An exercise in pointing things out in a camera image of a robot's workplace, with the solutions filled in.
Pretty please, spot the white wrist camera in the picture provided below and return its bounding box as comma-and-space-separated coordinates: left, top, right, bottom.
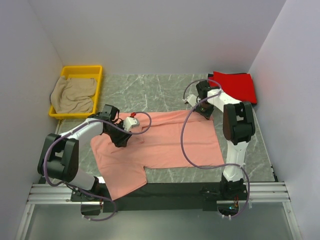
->
123, 116, 140, 132
183, 94, 201, 107

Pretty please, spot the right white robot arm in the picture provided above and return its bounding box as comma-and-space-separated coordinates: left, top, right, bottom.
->
195, 80, 256, 200

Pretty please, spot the red folded t shirt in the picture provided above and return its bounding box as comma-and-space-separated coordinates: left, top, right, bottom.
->
208, 71, 258, 105

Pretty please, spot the aluminium rail frame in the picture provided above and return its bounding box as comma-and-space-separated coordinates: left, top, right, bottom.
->
15, 182, 302, 240

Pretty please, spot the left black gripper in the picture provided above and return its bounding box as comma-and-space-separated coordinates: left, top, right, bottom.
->
105, 120, 133, 147

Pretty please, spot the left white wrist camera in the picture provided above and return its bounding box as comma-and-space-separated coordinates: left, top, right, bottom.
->
123, 116, 140, 132

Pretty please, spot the beige t shirt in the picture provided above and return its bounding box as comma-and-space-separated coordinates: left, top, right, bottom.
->
50, 76, 97, 114

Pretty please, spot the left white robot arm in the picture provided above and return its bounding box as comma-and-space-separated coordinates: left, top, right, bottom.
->
37, 104, 140, 201

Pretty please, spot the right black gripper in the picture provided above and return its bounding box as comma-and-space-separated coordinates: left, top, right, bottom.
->
193, 100, 215, 120

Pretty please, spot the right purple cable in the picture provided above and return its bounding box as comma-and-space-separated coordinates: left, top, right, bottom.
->
180, 79, 251, 219

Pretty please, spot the pink t shirt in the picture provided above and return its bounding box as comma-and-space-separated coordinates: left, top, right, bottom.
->
90, 110, 224, 200

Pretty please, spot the black base bar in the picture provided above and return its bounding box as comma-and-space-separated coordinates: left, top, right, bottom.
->
69, 181, 250, 214

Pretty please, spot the yellow plastic bin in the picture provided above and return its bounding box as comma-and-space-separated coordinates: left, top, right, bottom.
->
48, 65, 103, 120

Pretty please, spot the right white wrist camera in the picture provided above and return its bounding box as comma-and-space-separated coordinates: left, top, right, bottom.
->
183, 94, 201, 107

